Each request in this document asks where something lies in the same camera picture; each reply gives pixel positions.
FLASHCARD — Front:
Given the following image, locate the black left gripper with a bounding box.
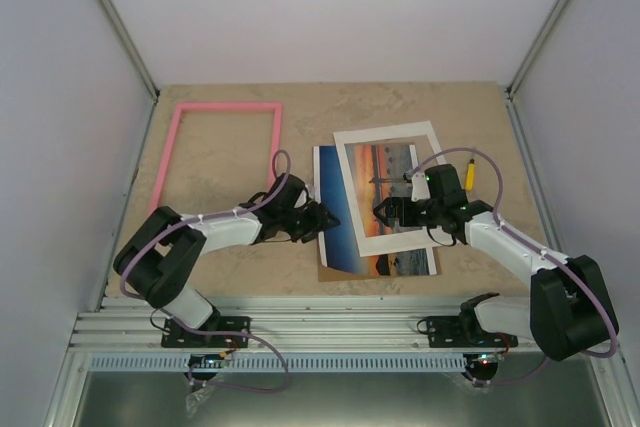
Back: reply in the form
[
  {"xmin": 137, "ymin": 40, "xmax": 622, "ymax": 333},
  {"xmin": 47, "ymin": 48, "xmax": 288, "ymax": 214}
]
[{"xmin": 279, "ymin": 201, "xmax": 339, "ymax": 244}]

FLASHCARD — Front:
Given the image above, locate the sunset beach photo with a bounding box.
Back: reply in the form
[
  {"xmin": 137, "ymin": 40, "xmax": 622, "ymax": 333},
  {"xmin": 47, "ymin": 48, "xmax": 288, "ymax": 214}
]
[{"xmin": 313, "ymin": 143, "xmax": 438, "ymax": 281}]

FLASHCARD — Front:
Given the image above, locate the white mat board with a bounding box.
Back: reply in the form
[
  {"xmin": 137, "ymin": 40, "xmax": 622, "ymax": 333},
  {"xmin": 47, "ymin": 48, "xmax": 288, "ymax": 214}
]
[{"xmin": 334, "ymin": 121, "xmax": 444, "ymax": 257}]

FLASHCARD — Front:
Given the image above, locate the yellow handled screwdriver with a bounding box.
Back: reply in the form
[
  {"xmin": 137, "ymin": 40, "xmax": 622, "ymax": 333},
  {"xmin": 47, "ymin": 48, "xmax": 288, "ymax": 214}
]
[{"xmin": 464, "ymin": 158, "xmax": 476, "ymax": 192}]

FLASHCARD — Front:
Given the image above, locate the pink picture frame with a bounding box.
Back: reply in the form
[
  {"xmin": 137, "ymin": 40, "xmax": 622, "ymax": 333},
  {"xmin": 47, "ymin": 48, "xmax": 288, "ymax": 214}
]
[{"xmin": 148, "ymin": 102, "xmax": 283, "ymax": 214}]

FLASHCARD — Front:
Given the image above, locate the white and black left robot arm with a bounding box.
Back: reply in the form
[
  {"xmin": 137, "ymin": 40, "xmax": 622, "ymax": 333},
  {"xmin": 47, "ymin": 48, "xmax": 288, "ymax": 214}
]
[{"xmin": 113, "ymin": 174, "xmax": 340, "ymax": 346}]

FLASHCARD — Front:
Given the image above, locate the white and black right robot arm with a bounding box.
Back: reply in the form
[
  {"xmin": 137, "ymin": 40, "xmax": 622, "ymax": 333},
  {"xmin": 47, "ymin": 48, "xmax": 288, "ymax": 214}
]
[{"xmin": 373, "ymin": 164, "xmax": 619, "ymax": 361}]

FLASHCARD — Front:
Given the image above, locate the clear plastic bag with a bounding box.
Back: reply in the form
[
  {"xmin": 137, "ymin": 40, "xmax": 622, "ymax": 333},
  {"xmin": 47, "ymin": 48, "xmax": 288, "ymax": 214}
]
[{"xmin": 185, "ymin": 386, "xmax": 211, "ymax": 418}]

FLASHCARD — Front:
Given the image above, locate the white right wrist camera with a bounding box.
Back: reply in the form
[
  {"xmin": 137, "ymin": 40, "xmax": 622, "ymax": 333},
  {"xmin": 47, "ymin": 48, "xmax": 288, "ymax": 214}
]
[{"xmin": 403, "ymin": 171, "xmax": 430, "ymax": 202}]

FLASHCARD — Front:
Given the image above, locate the brown frame backing board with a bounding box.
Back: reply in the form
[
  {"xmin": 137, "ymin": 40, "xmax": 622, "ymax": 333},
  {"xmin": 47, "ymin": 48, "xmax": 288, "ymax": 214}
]
[{"xmin": 318, "ymin": 249, "xmax": 440, "ymax": 282}]

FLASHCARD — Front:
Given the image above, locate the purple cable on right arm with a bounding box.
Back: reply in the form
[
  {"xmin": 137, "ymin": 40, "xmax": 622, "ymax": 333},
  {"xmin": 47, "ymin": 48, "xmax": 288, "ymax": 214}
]
[{"xmin": 407, "ymin": 147, "xmax": 621, "ymax": 389}]

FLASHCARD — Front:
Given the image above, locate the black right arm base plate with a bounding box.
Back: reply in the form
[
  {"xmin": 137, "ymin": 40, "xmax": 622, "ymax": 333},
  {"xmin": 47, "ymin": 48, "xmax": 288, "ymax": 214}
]
[{"xmin": 416, "ymin": 316, "xmax": 519, "ymax": 350}]

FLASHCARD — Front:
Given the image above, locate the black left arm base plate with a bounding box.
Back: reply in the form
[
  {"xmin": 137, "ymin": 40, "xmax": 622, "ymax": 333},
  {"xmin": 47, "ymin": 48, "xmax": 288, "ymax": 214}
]
[{"xmin": 160, "ymin": 316, "xmax": 251, "ymax": 350}]

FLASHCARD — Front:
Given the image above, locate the aluminium rail mounting base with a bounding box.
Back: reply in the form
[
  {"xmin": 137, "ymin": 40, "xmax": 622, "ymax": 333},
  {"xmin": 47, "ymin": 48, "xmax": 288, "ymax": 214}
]
[{"xmin": 69, "ymin": 295, "xmax": 621, "ymax": 354}]

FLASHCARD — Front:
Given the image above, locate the grey slotted cable duct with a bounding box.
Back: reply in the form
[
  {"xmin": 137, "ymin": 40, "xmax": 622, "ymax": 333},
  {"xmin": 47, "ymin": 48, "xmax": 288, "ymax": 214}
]
[{"xmin": 87, "ymin": 354, "xmax": 501, "ymax": 373}]

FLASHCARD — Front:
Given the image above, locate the right aluminium corner post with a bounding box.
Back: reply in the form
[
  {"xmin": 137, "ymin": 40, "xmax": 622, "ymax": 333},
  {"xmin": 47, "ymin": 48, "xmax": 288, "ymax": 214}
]
[{"xmin": 504, "ymin": 0, "xmax": 574, "ymax": 101}]

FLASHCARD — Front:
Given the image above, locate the aluminium corner post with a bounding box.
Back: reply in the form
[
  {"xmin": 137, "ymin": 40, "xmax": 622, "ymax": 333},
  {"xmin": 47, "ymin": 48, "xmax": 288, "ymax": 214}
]
[
  {"xmin": 504, "ymin": 0, "xmax": 574, "ymax": 101},
  {"xmin": 96, "ymin": 0, "xmax": 160, "ymax": 102}
]

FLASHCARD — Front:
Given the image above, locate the left aluminium corner post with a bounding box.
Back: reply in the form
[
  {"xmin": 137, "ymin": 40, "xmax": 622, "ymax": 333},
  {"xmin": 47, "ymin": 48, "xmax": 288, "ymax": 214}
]
[{"xmin": 96, "ymin": 0, "xmax": 160, "ymax": 102}]

